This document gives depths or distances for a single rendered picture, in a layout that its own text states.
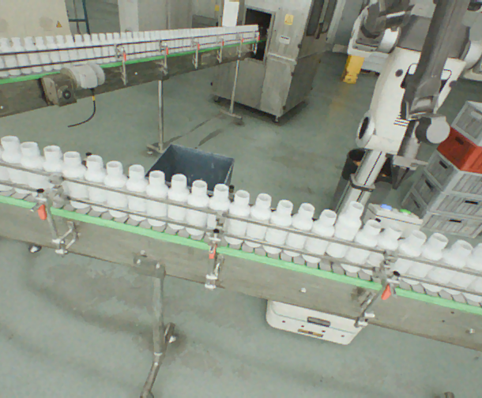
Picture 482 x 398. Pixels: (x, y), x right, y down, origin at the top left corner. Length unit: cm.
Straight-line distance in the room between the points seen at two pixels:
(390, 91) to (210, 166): 81
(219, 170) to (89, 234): 68
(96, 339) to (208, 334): 59
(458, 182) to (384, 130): 181
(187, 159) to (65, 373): 117
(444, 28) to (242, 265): 75
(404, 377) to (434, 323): 105
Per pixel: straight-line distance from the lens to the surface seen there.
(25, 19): 474
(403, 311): 102
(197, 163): 142
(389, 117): 130
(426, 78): 93
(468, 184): 313
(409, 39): 133
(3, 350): 196
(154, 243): 89
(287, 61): 427
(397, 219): 100
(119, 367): 176
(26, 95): 208
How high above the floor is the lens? 160
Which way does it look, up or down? 38 degrees down
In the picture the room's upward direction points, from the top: 12 degrees clockwise
